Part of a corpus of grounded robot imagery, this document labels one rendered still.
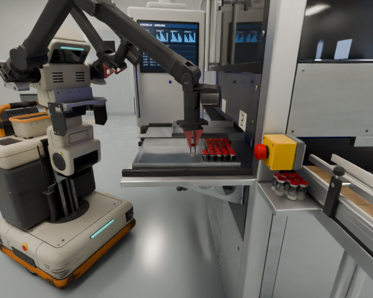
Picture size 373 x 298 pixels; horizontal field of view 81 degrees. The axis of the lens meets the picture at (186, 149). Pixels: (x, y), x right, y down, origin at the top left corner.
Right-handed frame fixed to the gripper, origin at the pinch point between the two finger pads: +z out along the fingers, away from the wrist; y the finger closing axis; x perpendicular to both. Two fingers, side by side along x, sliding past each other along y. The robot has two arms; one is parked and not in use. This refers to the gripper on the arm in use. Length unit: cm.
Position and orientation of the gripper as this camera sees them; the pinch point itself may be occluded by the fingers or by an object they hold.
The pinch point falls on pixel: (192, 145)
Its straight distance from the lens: 81.3
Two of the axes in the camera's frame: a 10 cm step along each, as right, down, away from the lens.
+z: 0.2, 9.4, 3.5
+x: -2.8, -3.3, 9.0
